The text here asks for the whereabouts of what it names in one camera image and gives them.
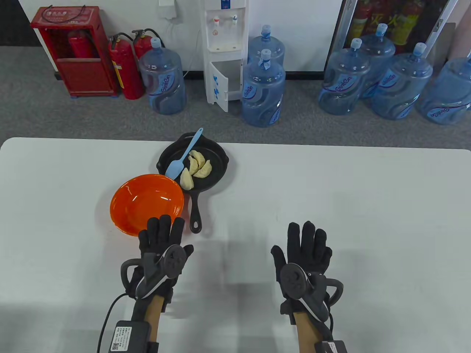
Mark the person's left hand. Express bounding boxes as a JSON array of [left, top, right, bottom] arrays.
[[132, 215, 194, 313]]

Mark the person's right hand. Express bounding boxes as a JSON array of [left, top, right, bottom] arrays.
[[271, 221, 333, 324]]

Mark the orange plastic bowl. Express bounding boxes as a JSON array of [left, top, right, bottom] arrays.
[[110, 174, 184, 236]]

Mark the blue dessert shovel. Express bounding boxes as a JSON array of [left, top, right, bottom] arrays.
[[164, 128, 204, 181]]

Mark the black frying pan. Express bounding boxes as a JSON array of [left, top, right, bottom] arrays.
[[156, 132, 230, 234]]

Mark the person's left forearm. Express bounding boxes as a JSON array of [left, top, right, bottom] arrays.
[[142, 294, 165, 353]]

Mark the person's right forearm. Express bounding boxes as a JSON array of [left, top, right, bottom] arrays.
[[294, 313, 324, 353]]

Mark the row of blue water jugs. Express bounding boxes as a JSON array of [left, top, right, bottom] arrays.
[[138, 23, 471, 128]]

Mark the red fire extinguisher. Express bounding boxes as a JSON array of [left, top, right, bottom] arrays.
[[132, 29, 166, 61], [108, 32, 145, 100], [67, 30, 92, 59]]

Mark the red fire extinguisher cabinet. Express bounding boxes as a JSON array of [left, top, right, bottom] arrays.
[[30, 6, 120, 98]]

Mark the white water dispenser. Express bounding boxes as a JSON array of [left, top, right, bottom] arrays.
[[203, 0, 250, 113]]

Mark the fire safety poster board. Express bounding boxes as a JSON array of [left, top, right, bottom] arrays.
[[324, 0, 460, 72]]

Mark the white wall adapter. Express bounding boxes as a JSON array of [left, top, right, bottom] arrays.
[[158, 0, 178, 19]]

